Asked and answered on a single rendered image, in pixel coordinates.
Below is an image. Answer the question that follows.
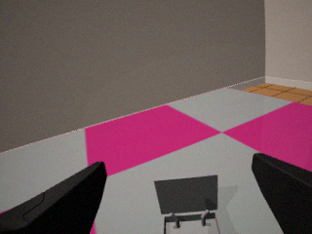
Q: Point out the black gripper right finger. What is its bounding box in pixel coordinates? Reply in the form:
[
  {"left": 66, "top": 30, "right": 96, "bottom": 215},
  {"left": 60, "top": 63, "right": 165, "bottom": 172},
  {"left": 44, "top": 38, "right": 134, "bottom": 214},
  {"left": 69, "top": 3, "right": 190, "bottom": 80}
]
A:
[{"left": 251, "top": 152, "right": 312, "bottom": 234}]

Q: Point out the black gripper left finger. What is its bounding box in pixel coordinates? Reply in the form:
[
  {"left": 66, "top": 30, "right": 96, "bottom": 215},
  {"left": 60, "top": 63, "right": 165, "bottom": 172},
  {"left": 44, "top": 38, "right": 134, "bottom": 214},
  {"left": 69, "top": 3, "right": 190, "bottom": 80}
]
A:
[{"left": 0, "top": 161, "right": 106, "bottom": 234}]

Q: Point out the grey dish rack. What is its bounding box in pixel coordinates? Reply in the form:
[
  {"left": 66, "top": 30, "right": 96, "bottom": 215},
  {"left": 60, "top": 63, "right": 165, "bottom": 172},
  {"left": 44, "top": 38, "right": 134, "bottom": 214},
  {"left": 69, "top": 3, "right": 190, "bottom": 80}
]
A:
[{"left": 153, "top": 172, "right": 223, "bottom": 234}]

